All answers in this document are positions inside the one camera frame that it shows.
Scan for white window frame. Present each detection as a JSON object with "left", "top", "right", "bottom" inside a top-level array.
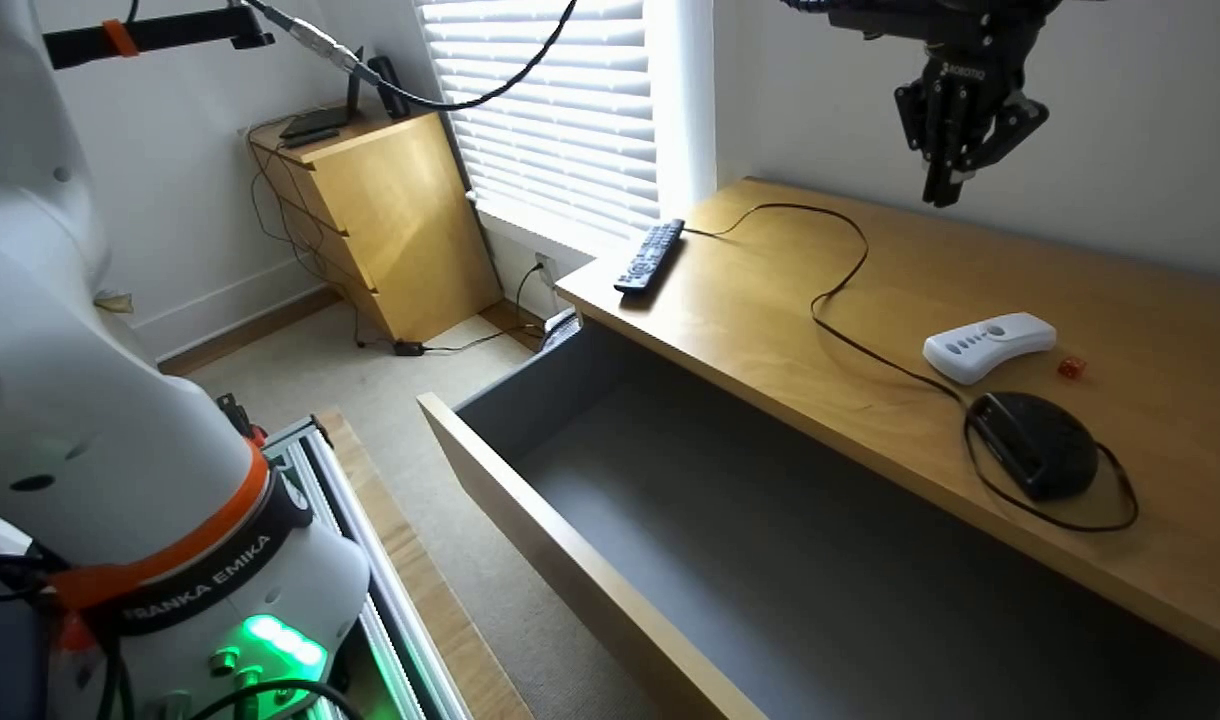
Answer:
[{"left": 639, "top": 0, "right": 722, "bottom": 229}]

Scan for white slatted window blinds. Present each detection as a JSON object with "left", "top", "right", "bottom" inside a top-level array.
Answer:
[{"left": 416, "top": 0, "right": 667, "bottom": 251}]

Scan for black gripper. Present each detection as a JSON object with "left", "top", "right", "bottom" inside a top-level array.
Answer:
[{"left": 893, "top": 22, "right": 1050, "bottom": 210}]

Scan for long black robot cable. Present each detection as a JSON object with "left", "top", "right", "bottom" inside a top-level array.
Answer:
[{"left": 242, "top": 0, "right": 584, "bottom": 115}]

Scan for light wooden desk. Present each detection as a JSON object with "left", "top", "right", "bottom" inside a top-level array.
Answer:
[{"left": 552, "top": 174, "right": 1220, "bottom": 681}]

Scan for open wooden drawer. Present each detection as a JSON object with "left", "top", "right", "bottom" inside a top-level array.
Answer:
[{"left": 416, "top": 314, "right": 1220, "bottom": 720}]

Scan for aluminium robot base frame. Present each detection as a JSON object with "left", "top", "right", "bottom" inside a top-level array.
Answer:
[{"left": 258, "top": 410, "right": 460, "bottom": 720}]

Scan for power strip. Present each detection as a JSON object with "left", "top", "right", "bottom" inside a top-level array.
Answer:
[{"left": 534, "top": 303, "right": 584, "bottom": 356}]

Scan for black bar with orange band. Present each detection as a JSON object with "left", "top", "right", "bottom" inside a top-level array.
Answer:
[{"left": 40, "top": 3, "right": 276, "bottom": 76}]

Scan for thin black desk cable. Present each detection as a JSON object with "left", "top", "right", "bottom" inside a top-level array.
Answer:
[{"left": 679, "top": 195, "right": 1142, "bottom": 538}]

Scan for round black puck device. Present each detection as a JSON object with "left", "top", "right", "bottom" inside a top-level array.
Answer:
[{"left": 964, "top": 386, "right": 1109, "bottom": 508}]

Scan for light wooden dresser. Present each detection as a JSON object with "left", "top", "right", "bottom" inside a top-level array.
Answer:
[{"left": 242, "top": 107, "right": 508, "bottom": 349}]

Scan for small white remote control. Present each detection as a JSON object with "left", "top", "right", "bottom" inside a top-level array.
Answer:
[{"left": 918, "top": 306, "right": 1061, "bottom": 393}]

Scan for long black TV remote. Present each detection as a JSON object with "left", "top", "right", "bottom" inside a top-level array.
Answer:
[{"left": 613, "top": 216, "right": 692, "bottom": 299}]

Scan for wooden base platform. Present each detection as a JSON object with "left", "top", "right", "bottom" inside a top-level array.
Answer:
[{"left": 315, "top": 408, "right": 531, "bottom": 720}]

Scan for flat black device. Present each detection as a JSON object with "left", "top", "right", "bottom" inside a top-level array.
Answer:
[{"left": 276, "top": 102, "right": 367, "bottom": 151}]

